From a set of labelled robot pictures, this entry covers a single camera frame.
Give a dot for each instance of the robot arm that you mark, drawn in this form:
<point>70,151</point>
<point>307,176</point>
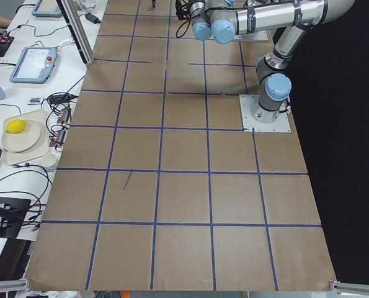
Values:
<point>222,21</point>
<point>186,10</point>

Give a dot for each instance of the white paper cup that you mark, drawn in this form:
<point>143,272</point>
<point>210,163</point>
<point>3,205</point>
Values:
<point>49,162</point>

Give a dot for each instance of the beige tray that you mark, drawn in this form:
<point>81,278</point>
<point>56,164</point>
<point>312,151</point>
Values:
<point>39,149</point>

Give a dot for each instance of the black power adapter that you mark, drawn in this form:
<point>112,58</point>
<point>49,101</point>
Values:
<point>92,18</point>

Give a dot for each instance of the round beige plate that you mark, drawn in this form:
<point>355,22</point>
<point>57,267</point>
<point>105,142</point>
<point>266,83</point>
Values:
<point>22,141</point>

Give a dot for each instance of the yellow lemon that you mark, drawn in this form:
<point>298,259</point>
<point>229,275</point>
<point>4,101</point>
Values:
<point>16,126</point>

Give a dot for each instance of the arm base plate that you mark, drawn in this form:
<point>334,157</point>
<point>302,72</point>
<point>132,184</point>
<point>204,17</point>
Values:
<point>259,36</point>
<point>256,119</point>

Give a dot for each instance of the teach pendant near post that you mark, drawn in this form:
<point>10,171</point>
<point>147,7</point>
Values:
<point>35,65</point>

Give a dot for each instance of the black tripod base plate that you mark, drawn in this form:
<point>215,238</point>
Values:
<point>12,215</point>

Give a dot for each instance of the aluminium frame post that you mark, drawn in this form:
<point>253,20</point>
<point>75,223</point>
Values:
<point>74,24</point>

